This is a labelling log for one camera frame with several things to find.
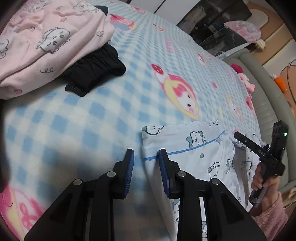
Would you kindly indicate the black glass wardrobe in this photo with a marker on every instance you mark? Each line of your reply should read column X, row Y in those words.
column 205, row 23

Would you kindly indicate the pink plush toy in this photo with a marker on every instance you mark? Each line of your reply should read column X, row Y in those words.
column 250, row 87

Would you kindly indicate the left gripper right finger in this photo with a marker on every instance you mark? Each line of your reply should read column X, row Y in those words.
column 226, row 219

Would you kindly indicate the pink cartoon pajama garment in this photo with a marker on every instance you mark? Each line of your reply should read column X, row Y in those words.
column 44, row 38

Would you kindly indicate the red round plush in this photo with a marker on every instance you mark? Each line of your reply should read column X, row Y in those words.
column 237, row 68

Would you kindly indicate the blue checkered cartoon blanket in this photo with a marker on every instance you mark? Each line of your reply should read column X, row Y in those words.
column 52, row 137

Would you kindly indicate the grey padded headboard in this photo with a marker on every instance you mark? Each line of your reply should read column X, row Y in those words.
column 270, row 106

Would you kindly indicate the orange carrot plush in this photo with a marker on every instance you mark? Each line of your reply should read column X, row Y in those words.
column 280, row 83

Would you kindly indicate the white wardrobe panels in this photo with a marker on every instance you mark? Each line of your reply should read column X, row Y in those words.
column 170, row 10

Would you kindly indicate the person's right hand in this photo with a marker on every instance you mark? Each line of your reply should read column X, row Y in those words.
column 271, row 185

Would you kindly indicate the black garment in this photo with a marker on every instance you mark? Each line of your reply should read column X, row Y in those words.
column 94, row 68

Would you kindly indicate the pink garment hanging on wardrobe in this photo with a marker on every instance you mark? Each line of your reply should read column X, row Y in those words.
column 250, row 32

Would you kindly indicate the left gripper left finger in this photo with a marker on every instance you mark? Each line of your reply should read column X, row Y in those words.
column 84, row 210

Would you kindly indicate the light blue cartoon pajama pants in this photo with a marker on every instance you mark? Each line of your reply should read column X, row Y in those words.
column 205, row 150

